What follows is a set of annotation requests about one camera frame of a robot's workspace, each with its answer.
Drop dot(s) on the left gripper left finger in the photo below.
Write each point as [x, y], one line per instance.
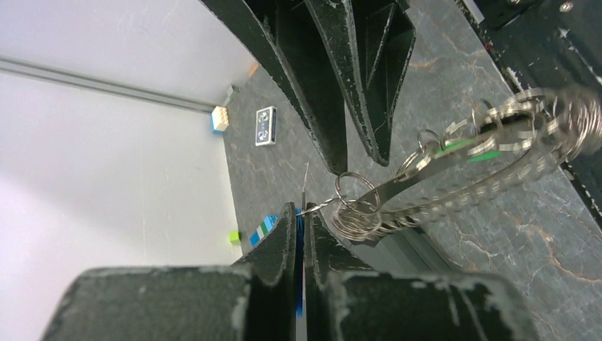
[252, 299]

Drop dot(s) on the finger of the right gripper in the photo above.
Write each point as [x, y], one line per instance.
[283, 39]
[369, 45]

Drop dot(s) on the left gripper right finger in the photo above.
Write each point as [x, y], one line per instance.
[346, 299]

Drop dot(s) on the blue key tag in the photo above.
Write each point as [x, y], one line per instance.
[299, 264]

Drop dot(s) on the green key tag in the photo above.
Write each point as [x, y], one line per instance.
[474, 149]

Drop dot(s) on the metal disc keyring with rings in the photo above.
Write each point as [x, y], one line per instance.
[525, 138]

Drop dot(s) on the orange wooden block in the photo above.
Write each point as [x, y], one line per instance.
[253, 69]

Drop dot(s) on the green small cube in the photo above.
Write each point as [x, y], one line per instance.
[235, 237]

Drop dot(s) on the grey brick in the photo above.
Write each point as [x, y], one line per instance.
[230, 92]

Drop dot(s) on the blue green stacked bricks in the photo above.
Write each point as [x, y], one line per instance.
[263, 229]

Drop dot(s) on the dark grey hard case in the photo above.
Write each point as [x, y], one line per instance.
[405, 252]

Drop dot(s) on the blue playing card box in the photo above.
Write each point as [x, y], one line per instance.
[265, 134]

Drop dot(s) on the white blue brick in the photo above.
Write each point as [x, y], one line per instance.
[219, 119]

